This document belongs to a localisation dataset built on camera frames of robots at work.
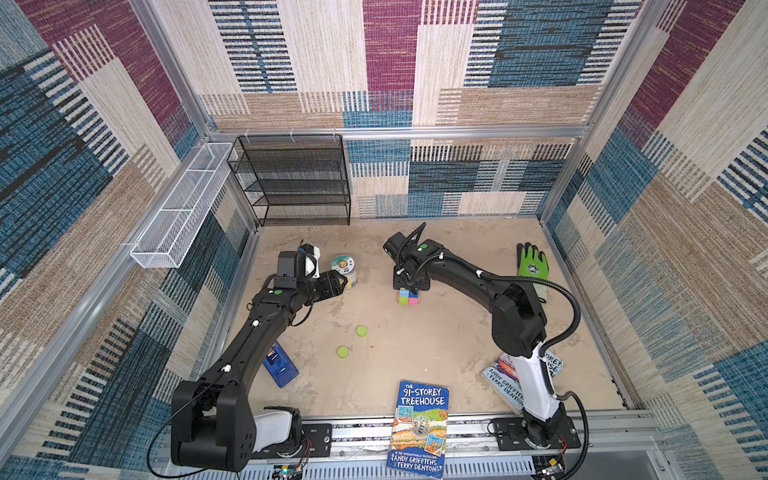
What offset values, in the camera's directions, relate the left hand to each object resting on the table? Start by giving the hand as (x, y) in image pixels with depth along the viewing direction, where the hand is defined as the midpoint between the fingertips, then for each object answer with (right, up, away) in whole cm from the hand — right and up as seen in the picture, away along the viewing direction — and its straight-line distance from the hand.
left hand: (338, 277), depth 84 cm
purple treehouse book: (+44, -26, -3) cm, 51 cm away
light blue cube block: (+19, -6, +10) cm, 22 cm away
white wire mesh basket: (-38, +11, -12) cm, 41 cm away
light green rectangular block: (+18, -8, +12) cm, 23 cm away
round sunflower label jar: (0, +2, +13) cm, 13 cm away
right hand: (+20, -3, +9) cm, 22 cm away
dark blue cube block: (+21, -7, +13) cm, 26 cm away
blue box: (-15, -23, -3) cm, 28 cm away
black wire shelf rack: (-20, +32, +25) cm, 45 cm away
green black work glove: (+63, +3, +22) cm, 67 cm away
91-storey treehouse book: (+21, -35, -11) cm, 42 cm away
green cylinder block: (+6, -17, +8) cm, 19 cm away
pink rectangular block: (+22, -9, +13) cm, 27 cm away
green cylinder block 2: (0, -22, +3) cm, 22 cm away
